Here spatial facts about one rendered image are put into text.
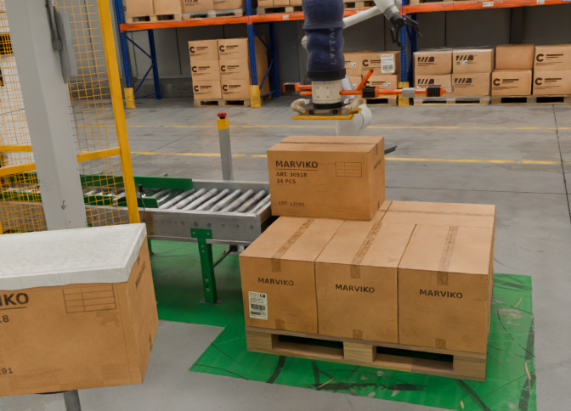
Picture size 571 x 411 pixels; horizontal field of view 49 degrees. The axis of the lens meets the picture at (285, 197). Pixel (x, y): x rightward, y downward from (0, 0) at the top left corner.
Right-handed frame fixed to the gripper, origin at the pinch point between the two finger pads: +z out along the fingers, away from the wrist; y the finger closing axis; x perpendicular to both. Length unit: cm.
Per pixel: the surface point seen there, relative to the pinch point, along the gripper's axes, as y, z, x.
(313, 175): -62, 42, -89
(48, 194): -130, -14, -199
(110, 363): -53, 73, -272
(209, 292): -155, 66, -112
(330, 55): -17, -7, -81
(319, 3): -4, -30, -86
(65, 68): -90, -59, -185
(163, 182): -178, -18, -71
